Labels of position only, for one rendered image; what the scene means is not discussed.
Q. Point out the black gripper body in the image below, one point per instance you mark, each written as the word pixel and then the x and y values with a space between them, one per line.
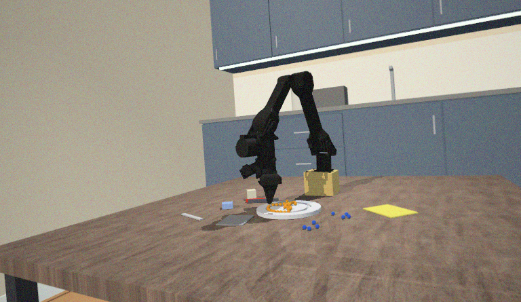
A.
pixel 268 170

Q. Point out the white round plate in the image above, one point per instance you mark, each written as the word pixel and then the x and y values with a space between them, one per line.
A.
pixel 301 210

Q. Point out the yellow flat square pad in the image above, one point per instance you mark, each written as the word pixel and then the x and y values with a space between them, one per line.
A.
pixel 390 211

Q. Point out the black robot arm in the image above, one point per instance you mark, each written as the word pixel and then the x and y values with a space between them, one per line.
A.
pixel 260 137

